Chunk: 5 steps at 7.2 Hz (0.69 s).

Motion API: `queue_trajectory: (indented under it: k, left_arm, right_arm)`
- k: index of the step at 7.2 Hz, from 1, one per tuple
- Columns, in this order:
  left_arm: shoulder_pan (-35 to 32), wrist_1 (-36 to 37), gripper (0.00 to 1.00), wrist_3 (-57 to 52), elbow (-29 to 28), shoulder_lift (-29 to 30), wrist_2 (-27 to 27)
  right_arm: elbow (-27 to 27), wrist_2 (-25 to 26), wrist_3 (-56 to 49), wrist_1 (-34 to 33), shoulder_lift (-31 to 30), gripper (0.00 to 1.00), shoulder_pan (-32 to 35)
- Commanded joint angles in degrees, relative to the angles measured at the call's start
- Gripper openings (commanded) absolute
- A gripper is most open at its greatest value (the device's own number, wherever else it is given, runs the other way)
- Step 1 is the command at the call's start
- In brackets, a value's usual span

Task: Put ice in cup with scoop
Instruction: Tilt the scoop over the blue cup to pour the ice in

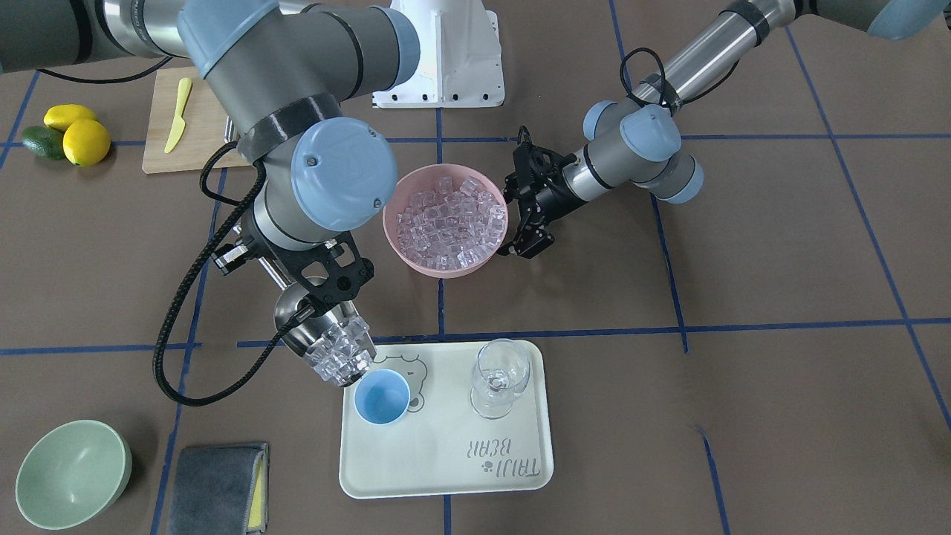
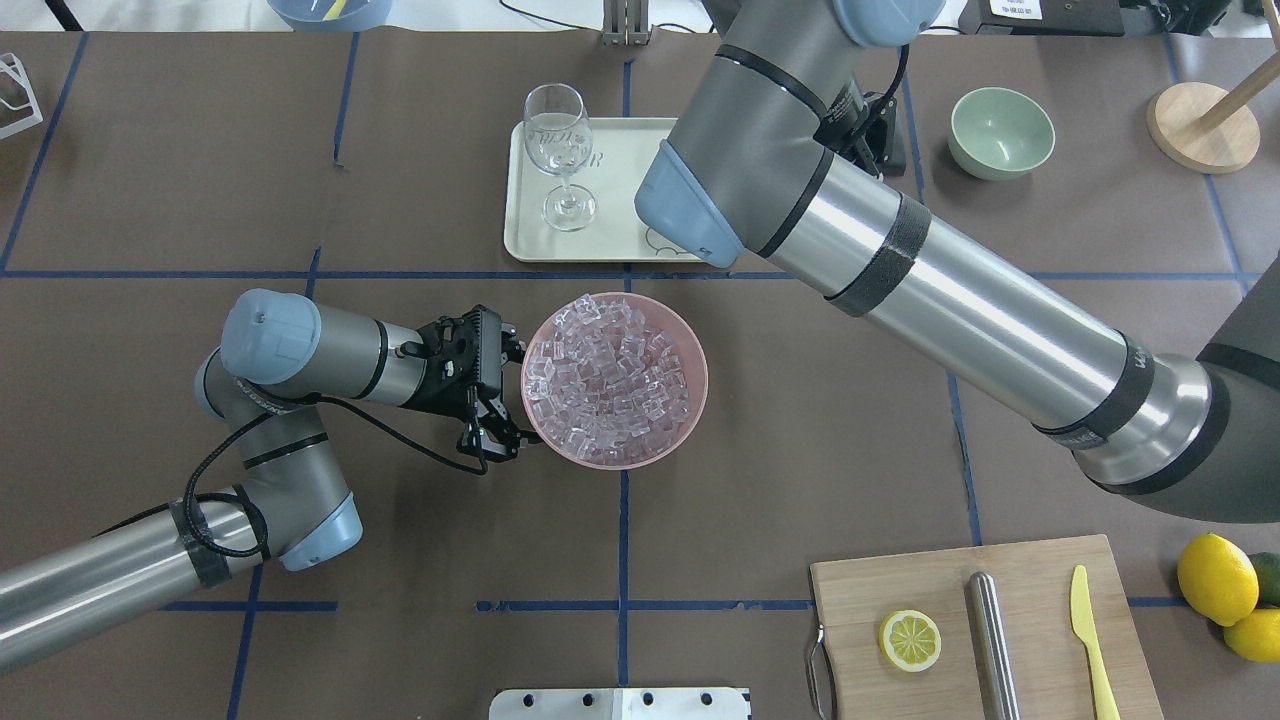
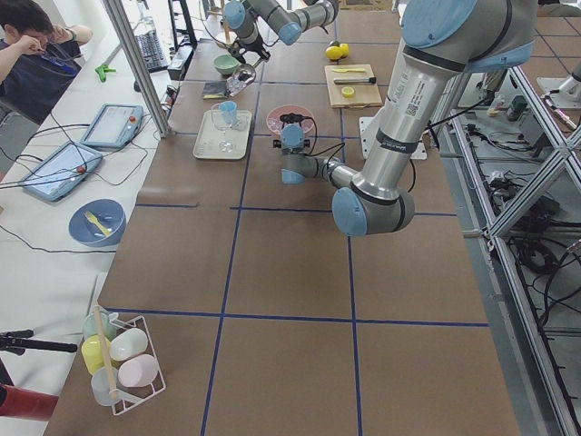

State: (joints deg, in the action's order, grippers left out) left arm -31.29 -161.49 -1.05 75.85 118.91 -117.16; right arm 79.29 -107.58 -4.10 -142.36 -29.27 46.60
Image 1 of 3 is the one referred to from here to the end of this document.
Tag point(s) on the clear ice cubes pile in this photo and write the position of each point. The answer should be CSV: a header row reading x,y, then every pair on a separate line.
x,y
454,224

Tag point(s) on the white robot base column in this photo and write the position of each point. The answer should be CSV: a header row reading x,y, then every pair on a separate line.
x,y
460,58

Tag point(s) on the clear wine glass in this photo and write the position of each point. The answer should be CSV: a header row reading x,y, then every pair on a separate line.
x,y
500,376

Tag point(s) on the wooden cutting board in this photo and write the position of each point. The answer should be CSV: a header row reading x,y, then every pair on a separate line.
x,y
205,124

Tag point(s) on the light blue cup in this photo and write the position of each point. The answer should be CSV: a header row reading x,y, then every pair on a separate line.
x,y
382,397

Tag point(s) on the yellow lemon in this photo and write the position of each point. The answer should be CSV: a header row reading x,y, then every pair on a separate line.
x,y
86,142
60,117

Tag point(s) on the yellow lemon lower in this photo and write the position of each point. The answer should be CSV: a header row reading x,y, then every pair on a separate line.
x,y
60,117

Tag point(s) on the yellow plastic knife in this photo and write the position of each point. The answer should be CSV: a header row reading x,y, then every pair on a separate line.
x,y
178,123

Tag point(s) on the metal ice scoop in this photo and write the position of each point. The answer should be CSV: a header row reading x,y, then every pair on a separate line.
x,y
304,327

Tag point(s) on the green avocado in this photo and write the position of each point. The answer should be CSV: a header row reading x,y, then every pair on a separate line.
x,y
44,142

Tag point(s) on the yellow lemon upper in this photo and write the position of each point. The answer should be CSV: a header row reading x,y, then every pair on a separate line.
x,y
86,142

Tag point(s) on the cream serving tray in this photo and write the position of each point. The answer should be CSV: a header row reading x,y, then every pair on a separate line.
x,y
440,445

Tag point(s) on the grey folded cloth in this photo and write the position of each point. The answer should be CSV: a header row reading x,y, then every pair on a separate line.
x,y
221,490

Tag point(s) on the green bowl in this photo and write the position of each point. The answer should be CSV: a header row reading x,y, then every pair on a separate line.
x,y
72,474

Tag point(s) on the pink bowl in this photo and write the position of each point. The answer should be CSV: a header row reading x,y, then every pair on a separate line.
x,y
423,177

